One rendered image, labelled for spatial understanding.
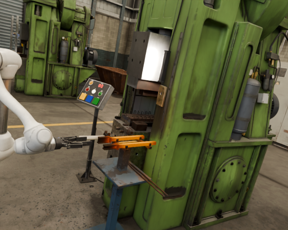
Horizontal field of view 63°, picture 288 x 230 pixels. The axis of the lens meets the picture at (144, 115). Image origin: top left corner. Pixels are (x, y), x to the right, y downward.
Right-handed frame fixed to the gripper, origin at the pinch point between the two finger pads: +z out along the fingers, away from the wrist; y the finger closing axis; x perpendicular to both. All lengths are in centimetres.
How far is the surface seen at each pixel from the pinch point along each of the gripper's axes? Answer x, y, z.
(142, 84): 36, -33, 66
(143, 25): 89, -65, 78
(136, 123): 2, -23, 59
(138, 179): -26.1, 16.7, 38.6
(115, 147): -0.4, 12.2, 16.2
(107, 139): 0.1, 0.6, 16.4
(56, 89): -72, -512, 157
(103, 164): -26.1, -10.9, 23.8
